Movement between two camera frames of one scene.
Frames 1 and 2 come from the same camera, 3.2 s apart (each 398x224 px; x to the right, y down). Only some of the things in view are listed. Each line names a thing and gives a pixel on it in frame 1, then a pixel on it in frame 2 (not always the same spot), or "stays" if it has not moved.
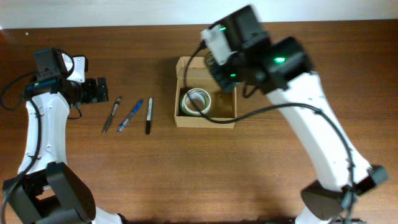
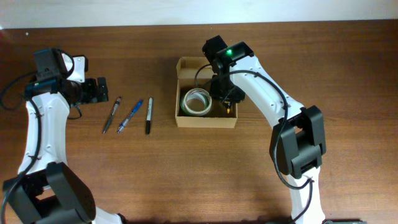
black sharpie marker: [148, 116] stays
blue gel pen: [134, 111] stays
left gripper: [101, 89] stays
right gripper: [222, 81] → [229, 95]
